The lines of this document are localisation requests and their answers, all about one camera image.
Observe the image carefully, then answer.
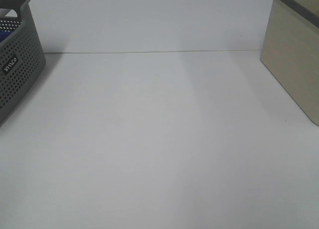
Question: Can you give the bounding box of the beige storage box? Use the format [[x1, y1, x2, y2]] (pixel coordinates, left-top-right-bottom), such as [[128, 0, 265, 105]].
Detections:
[[260, 0, 319, 124]]

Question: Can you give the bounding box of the grey perforated plastic basket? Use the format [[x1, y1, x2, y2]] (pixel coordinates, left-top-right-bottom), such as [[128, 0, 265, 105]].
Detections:
[[0, 0, 46, 121]]

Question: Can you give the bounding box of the blue microfiber towel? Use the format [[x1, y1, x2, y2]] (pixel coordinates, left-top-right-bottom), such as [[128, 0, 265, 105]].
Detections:
[[0, 29, 11, 42]]

